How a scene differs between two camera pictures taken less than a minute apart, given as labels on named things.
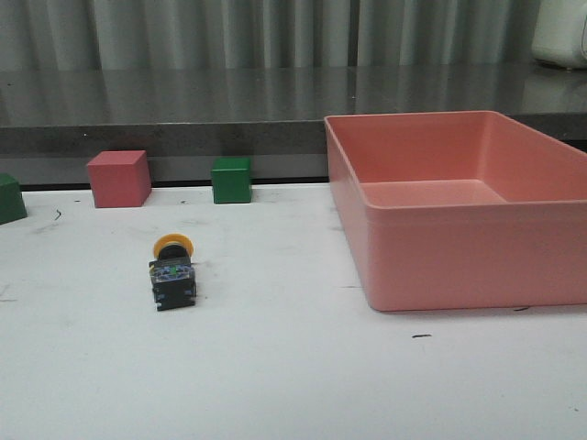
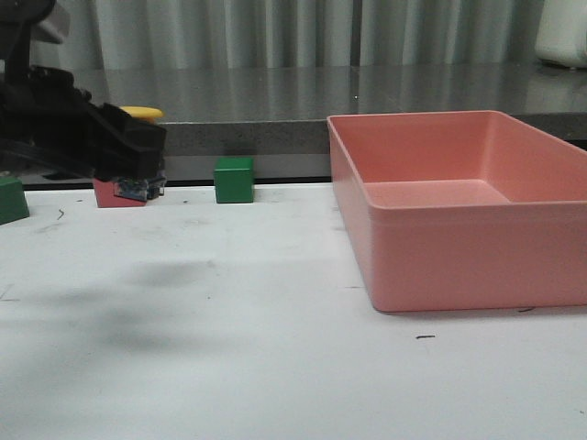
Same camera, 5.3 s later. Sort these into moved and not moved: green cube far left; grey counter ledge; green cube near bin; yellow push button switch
Moved: yellow push button switch
Not moved: green cube far left; grey counter ledge; green cube near bin
